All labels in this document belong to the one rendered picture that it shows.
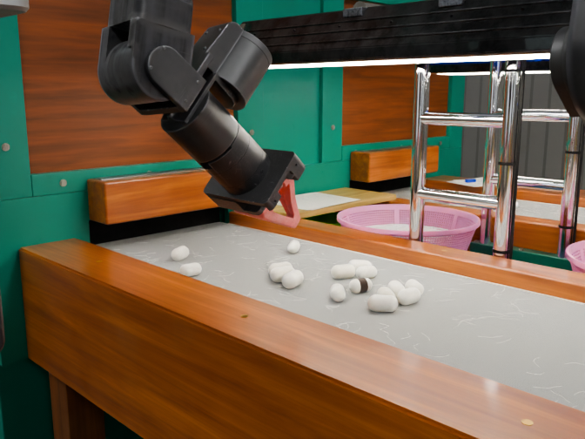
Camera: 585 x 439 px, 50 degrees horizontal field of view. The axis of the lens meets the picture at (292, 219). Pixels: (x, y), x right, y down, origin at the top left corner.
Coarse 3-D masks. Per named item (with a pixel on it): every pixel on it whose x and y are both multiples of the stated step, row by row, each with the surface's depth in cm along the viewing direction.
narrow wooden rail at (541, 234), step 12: (384, 204) 139; (408, 204) 135; (432, 204) 135; (480, 216) 123; (516, 216) 121; (516, 228) 118; (528, 228) 116; (540, 228) 115; (552, 228) 113; (576, 228) 111; (492, 240) 122; (516, 240) 118; (528, 240) 117; (540, 240) 115; (552, 240) 114; (576, 240) 111; (552, 252) 114
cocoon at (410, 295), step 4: (408, 288) 79; (412, 288) 79; (416, 288) 79; (400, 292) 78; (404, 292) 78; (408, 292) 78; (412, 292) 78; (416, 292) 78; (400, 296) 78; (404, 296) 77; (408, 296) 77; (412, 296) 78; (416, 296) 78; (400, 300) 78; (404, 300) 77; (408, 300) 77; (412, 300) 78; (416, 300) 78; (404, 304) 78; (408, 304) 78
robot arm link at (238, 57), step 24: (168, 48) 54; (216, 48) 59; (240, 48) 61; (264, 48) 62; (168, 72) 54; (192, 72) 55; (240, 72) 60; (264, 72) 63; (168, 96) 54; (192, 96) 56; (240, 96) 61
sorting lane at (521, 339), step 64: (192, 256) 102; (256, 256) 102; (320, 256) 102; (320, 320) 73; (384, 320) 73; (448, 320) 73; (512, 320) 73; (576, 320) 73; (512, 384) 57; (576, 384) 57
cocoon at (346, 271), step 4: (344, 264) 89; (348, 264) 89; (332, 268) 89; (336, 268) 88; (340, 268) 88; (344, 268) 88; (348, 268) 89; (352, 268) 89; (332, 272) 89; (336, 272) 88; (340, 272) 88; (344, 272) 88; (348, 272) 89; (352, 272) 89; (336, 276) 88; (340, 276) 88; (344, 276) 89; (348, 276) 89; (352, 276) 89
